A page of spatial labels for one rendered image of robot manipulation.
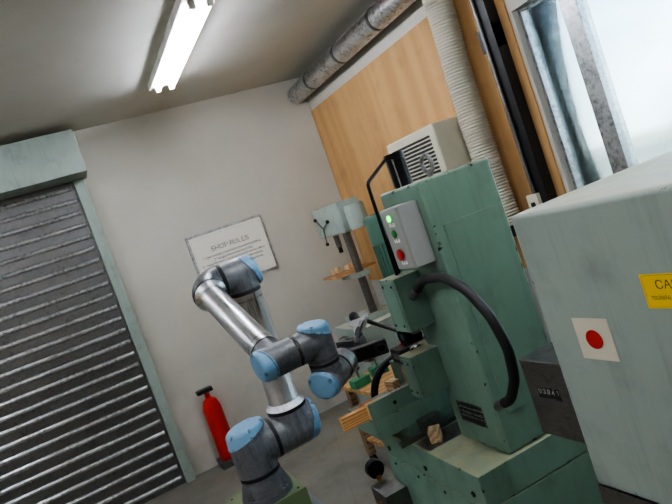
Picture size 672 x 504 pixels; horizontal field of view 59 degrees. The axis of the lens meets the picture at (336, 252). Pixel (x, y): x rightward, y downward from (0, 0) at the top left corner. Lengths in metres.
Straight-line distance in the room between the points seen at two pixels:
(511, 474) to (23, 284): 3.69
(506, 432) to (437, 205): 0.59
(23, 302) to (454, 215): 3.61
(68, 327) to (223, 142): 1.81
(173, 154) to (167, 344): 1.45
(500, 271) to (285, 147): 3.70
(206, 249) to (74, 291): 0.99
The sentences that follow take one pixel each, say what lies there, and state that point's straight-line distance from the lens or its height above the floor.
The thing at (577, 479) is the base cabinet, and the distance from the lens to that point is 1.77.
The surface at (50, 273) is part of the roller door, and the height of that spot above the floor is 1.77.
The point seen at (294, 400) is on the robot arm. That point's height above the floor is 0.92.
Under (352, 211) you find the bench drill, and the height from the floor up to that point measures 1.48.
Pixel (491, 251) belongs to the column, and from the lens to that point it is 1.56.
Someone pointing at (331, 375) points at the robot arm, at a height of 1.09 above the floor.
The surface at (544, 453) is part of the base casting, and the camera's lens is 1.68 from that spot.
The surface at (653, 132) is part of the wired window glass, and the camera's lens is 2.94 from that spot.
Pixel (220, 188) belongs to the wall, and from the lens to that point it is 4.87.
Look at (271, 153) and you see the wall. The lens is 5.04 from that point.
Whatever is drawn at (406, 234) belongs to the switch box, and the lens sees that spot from 1.47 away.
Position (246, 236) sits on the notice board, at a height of 1.57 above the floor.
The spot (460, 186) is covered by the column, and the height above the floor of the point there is 1.47.
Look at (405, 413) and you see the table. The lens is 1.86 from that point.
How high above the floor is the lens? 1.51
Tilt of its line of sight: 4 degrees down
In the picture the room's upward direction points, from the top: 19 degrees counter-clockwise
